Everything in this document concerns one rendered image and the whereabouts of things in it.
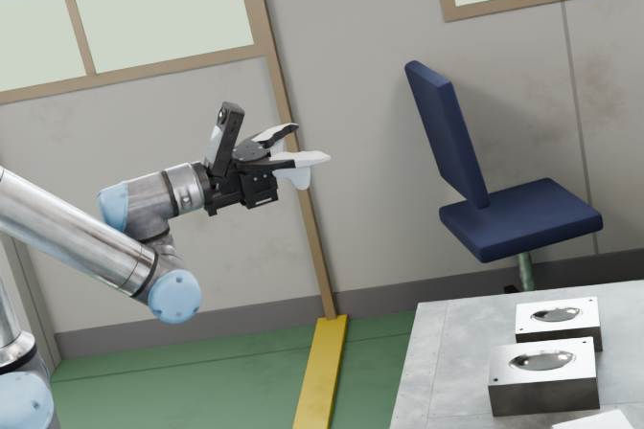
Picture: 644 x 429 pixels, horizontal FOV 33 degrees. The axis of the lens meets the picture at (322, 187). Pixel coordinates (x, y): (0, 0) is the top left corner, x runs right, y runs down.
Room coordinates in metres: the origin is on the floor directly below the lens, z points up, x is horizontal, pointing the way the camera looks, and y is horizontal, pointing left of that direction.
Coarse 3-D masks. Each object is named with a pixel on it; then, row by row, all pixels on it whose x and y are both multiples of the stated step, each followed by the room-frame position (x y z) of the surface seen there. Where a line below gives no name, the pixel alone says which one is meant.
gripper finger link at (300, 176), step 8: (280, 152) 1.61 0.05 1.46; (288, 152) 1.60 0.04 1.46; (304, 152) 1.59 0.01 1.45; (312, 152) 1.59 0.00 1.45; (320, 152) 1.58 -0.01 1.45; (296, 160) 1.57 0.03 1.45; (304, 160) 1.57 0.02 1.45; (312, 160) 1.58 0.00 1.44; (320, 160) 1.58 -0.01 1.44; (328, 160) 1.58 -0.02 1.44; (296, 168) 1.59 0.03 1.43; (304, 168) 1.58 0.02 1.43; (280, 176) 1.60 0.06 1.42; (288, 176) 1.59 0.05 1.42; (296, 176) 1.59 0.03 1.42; (304, 176) 1.59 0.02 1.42; (296, 184) 1.59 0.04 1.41; (304, 184) 1.59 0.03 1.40
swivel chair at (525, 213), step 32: (416, 64) 3.73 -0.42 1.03; (416, 96) 3.75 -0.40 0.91; (448, 96) 3.40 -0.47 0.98; (448, 128) 3.42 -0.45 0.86; (448, 160) 3.58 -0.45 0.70; (480, 192) 3.41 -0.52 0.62; (512, 192) 3.66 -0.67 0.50; (544, 192) 3.59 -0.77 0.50; (448, 224) 3.56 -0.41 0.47; (480, 224) 3.43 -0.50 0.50; (512, 224) 3.37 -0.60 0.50; (544, 224) 3.31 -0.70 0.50; (576, 224) 3.29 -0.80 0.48; (480, 256) 3.25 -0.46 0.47; (512, 288) 3.74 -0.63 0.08
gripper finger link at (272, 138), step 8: (272, 128) 1.70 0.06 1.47; (280, 128) 1.70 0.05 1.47; (288, 128) 1.71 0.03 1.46; (296, 128) 1.72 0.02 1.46; (264, 136) 1.68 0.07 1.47; (272, 136) 1.68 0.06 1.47; (280, 136) 1.69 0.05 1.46; (264, 144) 1.67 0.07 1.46; (272, 144) 1.67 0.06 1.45; (280, 144) 1.71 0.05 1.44; (272, 152) 1.69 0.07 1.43
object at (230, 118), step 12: (228, 108) 1.61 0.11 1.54; (240, 108) 1.61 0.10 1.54; (228, 120) 1.60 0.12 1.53; (240, 120) 1.60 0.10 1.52; (216, 132) 1.62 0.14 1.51; (228, 132) 1.60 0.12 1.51; (216, 144) 1.61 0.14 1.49; (228, 144) 1.60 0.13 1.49; (216, 156) 1.59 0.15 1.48; (228, 156) 1.60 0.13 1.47; (204, 168) 1.62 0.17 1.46; (216, 168) 1.59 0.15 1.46
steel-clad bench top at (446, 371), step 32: (576, 288) 2.22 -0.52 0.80; (608, 288) 2.19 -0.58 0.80; (640, 288) 2.16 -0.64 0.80; (416, 320) 2.24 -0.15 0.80; (448, 320) 2.21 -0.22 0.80; (480, 320) 2.18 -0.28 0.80; (512, 320) 2.14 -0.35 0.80; (608, 320) 2.05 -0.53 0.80; (640, 320) 2.02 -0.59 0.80; (416, 352) 2.09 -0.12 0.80; (448, 352) 2.06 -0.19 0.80; (480, 352) 2.03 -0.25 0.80; (608, 352) 1.92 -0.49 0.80; (640, 352) 1.89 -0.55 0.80; (416, 384) 1.96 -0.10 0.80; (448, 384) 1.93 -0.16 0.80; (480, 384) 1.91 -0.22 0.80; (608, 384) 1.81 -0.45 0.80; (640, 384) 1.78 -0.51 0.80; (416, 416) 1.84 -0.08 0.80; (448, 416) 1.82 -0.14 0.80; (480, 416) 1.79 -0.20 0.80; (512, 416) 1.77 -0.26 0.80; (544, 416) 1.75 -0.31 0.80; (576, 416) 1.72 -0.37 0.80; (640, 416) 1.68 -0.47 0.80
